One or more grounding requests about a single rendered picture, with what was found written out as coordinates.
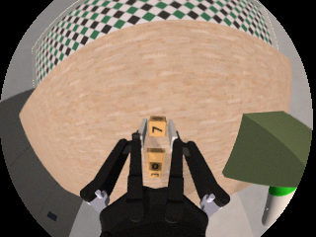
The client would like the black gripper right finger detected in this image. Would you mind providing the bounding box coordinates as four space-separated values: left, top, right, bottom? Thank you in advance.
164 119 230 223

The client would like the orange cube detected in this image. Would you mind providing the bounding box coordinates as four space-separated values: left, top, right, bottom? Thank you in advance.
149 162 162 178
149 116 166 136

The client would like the orange shallow rectangular tray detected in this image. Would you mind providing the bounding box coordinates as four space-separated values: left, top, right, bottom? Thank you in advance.
147 148 165 173

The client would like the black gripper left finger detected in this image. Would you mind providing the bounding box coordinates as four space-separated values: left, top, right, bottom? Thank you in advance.
80 118 147 222

